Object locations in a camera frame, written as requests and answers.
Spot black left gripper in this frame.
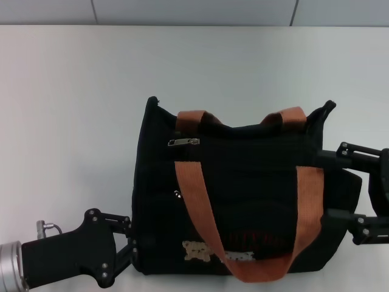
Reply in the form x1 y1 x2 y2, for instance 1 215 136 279
21 207 138 289

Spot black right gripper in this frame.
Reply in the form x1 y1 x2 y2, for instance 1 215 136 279
314 141 389 246

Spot black food bag orange handles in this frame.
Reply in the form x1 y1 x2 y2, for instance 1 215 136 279
132 96 363 283

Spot silver main zipper pull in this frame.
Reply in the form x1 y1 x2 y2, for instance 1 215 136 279
167 137 202 148

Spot silver left gripper cable connector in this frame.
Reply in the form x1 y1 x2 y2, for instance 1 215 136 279
36 221 64 242

